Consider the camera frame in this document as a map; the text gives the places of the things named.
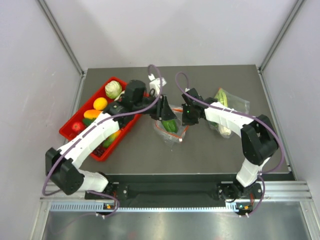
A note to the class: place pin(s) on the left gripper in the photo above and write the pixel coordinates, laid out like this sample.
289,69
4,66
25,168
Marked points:
162,110

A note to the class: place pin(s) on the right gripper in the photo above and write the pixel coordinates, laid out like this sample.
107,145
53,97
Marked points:
185,121

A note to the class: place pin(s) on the fake green pepper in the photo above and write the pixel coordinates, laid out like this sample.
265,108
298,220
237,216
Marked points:
170,125

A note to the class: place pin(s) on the clear zip bag red slider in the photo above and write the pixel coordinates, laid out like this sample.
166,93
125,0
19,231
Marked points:
171,139

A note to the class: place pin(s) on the fake cabbage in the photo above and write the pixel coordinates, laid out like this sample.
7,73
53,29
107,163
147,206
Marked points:
113,89

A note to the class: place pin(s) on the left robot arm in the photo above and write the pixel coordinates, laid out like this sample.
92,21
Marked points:
62,166

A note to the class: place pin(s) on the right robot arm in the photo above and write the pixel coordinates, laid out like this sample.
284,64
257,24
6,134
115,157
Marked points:
257,134

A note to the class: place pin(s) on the fake leek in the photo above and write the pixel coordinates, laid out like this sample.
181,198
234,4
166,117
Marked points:
222,98

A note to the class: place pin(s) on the fake white radish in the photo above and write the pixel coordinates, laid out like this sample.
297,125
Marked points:
120,95

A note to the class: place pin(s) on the fake mango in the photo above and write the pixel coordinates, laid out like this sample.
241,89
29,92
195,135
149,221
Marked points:
110,139

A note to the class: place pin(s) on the fake lemon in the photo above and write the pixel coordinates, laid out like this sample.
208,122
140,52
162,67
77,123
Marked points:
100,104

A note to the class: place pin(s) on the fake orange fruit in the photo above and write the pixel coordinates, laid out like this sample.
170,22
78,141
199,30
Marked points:
91,114

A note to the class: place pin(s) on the fake dark grapes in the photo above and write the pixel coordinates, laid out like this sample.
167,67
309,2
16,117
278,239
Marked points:
99,151

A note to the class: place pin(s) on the fake red apple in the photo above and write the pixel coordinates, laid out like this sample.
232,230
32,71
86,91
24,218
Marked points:
78,127

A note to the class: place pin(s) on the red plastic bin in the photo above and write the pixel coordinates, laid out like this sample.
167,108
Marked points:
97,124

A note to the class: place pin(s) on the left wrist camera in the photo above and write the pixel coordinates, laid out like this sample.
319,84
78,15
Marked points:
154,85

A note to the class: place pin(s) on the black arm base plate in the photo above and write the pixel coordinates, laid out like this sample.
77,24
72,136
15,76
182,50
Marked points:
177,190

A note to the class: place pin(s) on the grey cable duct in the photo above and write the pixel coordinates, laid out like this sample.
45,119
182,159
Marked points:
105,207

